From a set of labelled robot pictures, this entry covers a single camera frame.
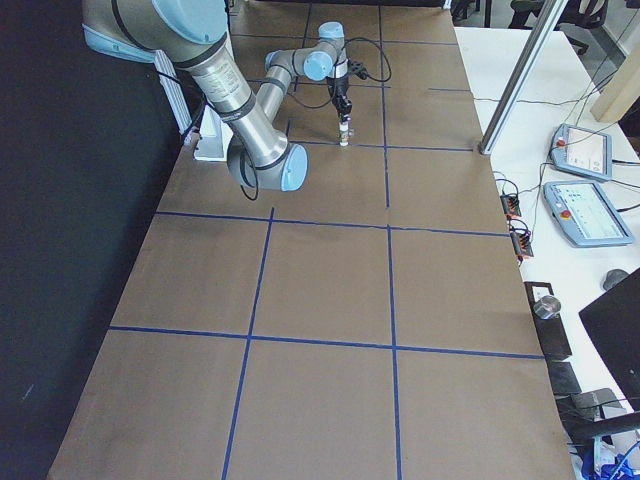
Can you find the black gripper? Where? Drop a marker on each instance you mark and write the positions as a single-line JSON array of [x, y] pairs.
[[340, 89]]

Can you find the white PPR valve fitting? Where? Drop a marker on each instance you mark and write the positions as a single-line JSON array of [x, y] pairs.
[[345, 135]]

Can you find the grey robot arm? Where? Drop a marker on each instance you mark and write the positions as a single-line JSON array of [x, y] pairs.
[[193, 34]]

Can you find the white mounting column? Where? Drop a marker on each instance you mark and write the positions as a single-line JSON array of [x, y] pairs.
[[214, 138]]

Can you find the orange black connector block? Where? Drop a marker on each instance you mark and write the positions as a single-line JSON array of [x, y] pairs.
[[511, 206]]

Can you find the brown paper table cover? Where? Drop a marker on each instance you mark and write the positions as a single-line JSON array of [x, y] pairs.
[[371, 325]]

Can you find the far teach pendant tablet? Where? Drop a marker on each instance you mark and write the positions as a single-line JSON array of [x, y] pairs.
[[583, 152]]

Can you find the teach pendant tablet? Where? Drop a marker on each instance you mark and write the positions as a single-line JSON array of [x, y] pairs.
[[585, 214], [583, 152]]

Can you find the near teach pendant tablet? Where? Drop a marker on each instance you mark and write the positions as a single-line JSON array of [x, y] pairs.
[[585, 214]]

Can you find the silver metal cylinder weight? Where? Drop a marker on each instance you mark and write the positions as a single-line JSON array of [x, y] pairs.
[[546, 307]]

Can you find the black computer mouse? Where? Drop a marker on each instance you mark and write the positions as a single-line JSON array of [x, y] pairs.
[[613, 277]]

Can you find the black monitor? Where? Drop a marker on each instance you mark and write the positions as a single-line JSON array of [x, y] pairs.
[[612, 324]]

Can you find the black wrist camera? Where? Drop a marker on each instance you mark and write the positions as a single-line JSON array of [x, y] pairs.
[[358, 69]]

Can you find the aluminium frame post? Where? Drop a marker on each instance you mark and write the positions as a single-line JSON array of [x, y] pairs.
[[547, 20]]

